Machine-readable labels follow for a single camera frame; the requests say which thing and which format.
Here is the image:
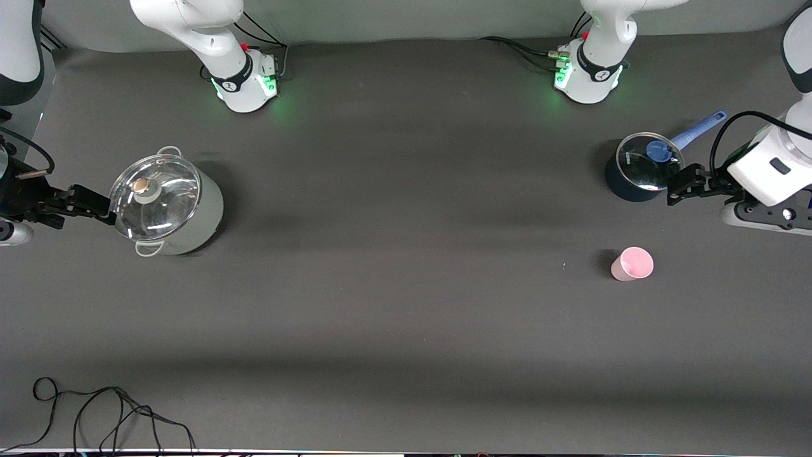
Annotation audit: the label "pink plastic cup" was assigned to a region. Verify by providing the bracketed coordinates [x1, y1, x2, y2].
[610, 247, 655, 282]

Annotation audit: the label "glass lid with blue knob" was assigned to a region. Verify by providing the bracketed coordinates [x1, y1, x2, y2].
[616, 132, 686, 192]

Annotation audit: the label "dark blue saucepan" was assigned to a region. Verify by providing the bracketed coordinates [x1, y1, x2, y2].
[604, 110, 728, 202]

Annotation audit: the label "pale green stockpot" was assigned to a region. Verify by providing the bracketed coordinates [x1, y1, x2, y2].
[108, 146, 225, 257]

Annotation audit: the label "dark grey table cloth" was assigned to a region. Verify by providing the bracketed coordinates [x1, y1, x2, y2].
[0, 25, 812, 453]

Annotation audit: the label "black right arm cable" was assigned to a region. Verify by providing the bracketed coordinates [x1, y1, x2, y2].
[0, 126, 55, 178]

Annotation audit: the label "black aluminium frame rail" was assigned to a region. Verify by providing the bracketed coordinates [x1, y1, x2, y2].
[39, 25, 68, 51]

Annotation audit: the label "thin black loose cable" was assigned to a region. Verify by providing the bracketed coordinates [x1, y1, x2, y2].
[0, 377, 197, 453]

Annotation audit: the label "black right arm base cables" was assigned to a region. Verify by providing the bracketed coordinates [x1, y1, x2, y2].
[232, 10, 290, 81]

